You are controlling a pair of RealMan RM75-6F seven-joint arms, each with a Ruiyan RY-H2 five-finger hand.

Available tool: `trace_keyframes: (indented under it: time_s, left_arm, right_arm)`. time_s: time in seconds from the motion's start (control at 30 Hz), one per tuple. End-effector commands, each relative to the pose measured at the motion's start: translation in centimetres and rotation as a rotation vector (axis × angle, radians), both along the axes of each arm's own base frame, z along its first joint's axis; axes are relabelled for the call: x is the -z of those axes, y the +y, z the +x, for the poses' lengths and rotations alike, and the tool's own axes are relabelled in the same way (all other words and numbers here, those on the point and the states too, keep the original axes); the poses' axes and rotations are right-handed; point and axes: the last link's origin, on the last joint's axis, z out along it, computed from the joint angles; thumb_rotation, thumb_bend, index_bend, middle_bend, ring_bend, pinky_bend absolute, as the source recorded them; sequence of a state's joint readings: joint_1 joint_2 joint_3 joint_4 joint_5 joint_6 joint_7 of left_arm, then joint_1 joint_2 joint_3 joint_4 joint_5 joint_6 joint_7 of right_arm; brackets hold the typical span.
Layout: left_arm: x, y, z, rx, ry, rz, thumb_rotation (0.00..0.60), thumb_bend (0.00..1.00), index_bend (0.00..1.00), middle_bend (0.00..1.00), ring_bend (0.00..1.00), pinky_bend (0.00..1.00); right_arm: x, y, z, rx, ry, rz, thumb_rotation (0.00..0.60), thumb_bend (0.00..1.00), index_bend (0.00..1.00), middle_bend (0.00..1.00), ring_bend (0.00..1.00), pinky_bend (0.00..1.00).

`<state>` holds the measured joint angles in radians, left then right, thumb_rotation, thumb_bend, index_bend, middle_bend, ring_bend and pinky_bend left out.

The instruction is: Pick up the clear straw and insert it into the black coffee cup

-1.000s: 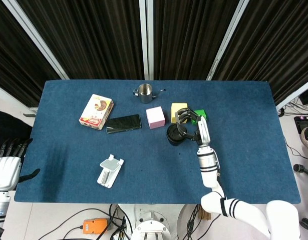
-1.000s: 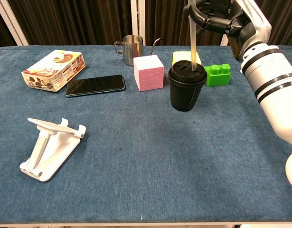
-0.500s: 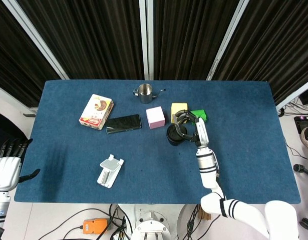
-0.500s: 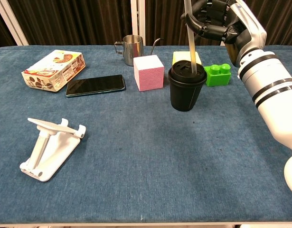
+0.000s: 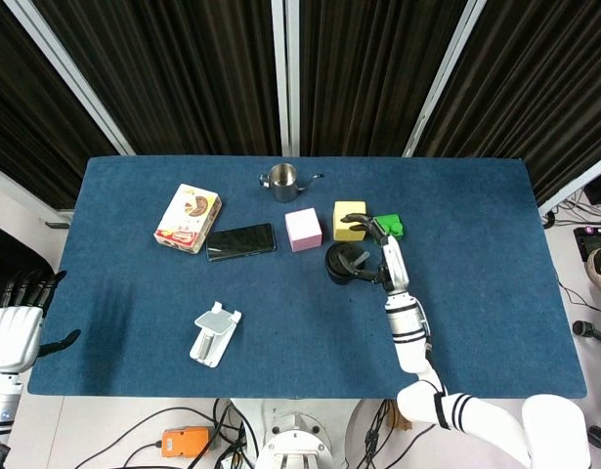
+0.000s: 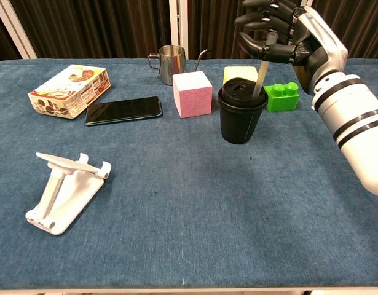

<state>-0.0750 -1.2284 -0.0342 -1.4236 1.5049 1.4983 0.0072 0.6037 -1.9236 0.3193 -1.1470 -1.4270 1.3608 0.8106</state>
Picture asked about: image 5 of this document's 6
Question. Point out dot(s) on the right black-fingered silver robot hand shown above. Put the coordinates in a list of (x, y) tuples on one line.
[(395, 266)]

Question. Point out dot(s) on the left black-fingered silver robot hand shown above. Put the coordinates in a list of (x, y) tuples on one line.
[(9, 337)]

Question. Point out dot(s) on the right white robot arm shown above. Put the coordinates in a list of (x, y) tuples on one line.
[(410, 337)]

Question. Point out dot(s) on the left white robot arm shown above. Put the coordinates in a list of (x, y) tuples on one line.
[(1, 405)]

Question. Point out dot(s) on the green plastic building block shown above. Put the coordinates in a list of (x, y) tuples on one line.
[(393, 225)]

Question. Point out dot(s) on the yellow cube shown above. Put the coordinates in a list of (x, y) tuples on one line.
[(344, 210)]

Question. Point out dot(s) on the pink cube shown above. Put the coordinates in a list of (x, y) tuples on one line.
[(303, 229)]

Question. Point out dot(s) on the blue felt table mat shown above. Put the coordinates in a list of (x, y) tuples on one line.
[(134, 303)]

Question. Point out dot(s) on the brown wooden block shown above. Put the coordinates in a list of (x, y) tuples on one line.
[(395, 408)]

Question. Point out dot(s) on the black smartphone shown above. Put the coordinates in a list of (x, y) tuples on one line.
[(241, 242)]

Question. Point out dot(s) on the black device with pink light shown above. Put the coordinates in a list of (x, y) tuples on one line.
[(586, 239)]

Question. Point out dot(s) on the black pleated curtain panel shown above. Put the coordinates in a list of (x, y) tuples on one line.
[(168, 73), (539, 88), (373, 73), (26, 107)]

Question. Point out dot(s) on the white folding phone stand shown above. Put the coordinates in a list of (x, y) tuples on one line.
[(212, 334)]

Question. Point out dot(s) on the black round-headed rod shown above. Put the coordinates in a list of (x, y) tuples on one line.
[(582, 328)]

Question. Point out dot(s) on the white robot torso base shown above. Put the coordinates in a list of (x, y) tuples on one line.
[(295, 439)]

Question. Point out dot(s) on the orange handheld device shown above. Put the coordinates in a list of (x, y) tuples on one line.
[(185, 442)]

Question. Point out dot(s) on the printed snack box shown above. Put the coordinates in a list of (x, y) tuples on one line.
[(187, 217)]

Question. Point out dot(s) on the white metal frame post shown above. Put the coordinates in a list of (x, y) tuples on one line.
[(285, 73), (444, 73), (578, 183), (70, 73)]

